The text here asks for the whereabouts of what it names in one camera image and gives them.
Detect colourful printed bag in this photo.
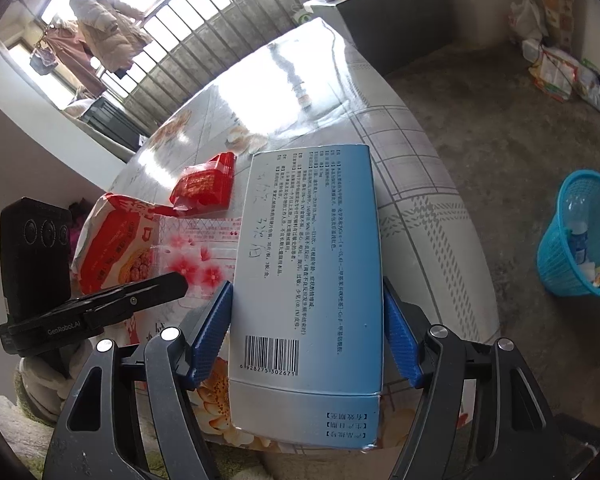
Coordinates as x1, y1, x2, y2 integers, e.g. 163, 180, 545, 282
530, 45, 581, 103

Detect crumpled plastic wrappers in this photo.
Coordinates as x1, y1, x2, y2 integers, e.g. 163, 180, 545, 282
577, 59, 600, 117

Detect pink coat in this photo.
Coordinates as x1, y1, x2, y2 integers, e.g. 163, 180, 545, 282
42, 22, 108, 98

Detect white plastic bag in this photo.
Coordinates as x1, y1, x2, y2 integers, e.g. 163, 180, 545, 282
510, 0, 548, 41

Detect pink floral plastic bag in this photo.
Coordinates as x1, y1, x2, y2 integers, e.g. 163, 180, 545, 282
152, 216, 242, 306

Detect blue white cardboard box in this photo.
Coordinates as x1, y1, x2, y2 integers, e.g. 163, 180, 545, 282
228, 144, 385, 450

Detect grey cabinet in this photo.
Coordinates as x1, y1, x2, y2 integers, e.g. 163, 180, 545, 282
304, 0, 461, 76

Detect white fluffy cloth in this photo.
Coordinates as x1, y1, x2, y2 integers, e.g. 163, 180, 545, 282
0, 387, 61, 480

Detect metal window railing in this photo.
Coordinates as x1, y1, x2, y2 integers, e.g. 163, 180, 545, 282
100, 0, 321, 131

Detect tall patterned box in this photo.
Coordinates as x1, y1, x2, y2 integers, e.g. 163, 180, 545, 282
537, 0, 588, 53

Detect black crate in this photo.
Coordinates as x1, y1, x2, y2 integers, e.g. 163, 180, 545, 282
80, 97, 141, 153

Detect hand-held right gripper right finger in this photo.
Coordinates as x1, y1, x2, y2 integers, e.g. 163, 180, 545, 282
382, 277, 568, 480

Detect beige coat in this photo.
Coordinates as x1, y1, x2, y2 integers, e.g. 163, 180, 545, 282
70, 0, 153, 73

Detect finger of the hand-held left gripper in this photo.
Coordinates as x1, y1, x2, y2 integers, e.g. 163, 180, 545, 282
75, 272, 188, 329

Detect green fluffy cloth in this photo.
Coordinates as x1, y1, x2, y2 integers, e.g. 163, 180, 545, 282
14, 355, 70, 423

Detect red packet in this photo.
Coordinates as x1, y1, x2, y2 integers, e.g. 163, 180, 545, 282
170, 151, 237, 216

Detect red white snack bag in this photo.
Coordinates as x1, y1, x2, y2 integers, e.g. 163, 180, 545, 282
74, 192, 181, 348

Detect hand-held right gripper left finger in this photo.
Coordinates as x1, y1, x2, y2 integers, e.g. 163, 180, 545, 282
42, 280, 233, 480

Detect clear bottle with blue label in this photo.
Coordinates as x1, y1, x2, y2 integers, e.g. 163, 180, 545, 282
562, 195, 591, 266

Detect blue plastic basket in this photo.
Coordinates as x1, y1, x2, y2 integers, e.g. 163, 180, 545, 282
536, 170, 600, 297

